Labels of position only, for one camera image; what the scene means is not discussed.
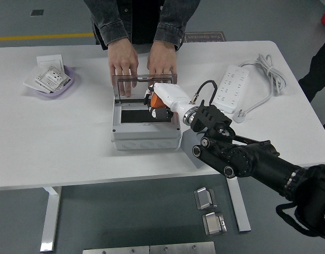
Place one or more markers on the person's left hand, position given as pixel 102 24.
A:
pixel 162 59

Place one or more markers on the person's right hand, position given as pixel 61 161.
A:
pixel 124 61

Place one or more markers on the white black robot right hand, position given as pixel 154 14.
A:
pixel 170 94

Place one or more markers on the orange cylinder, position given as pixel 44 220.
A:
pixel 155 101

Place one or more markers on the transparent hinged box lid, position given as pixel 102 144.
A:
pixel 140 92

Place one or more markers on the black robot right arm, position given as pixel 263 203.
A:
pixel 244 158

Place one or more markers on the person's right forearm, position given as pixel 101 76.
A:
pixel 112 29

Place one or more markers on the person's left forearm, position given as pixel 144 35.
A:
pixel 173 29

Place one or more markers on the grey plastic junction box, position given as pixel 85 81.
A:
pixel 146 133

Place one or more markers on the grey cube with round hole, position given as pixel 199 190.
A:
pixel 189 140

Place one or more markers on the dark floor sign with text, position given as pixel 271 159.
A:
pixel 205 37

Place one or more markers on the white power strip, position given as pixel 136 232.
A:
pixel 234 82

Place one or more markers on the printed white socket panel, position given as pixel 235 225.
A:
pixel 52 76

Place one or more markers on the flat white cover plate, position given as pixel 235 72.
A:
pixel 32 85

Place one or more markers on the black floor hatch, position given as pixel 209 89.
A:
pixel 37 12

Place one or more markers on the silver metal foot block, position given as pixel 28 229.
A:
pixel 214 223
pixel 205 198

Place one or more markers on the white table leg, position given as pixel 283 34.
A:
pixel 243 219
pixel 50 219

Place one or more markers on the plain white switch plate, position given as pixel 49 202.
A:
pixel 50 60

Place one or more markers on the grey metal base plate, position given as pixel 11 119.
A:
pixel 182 248
pixel 116 250

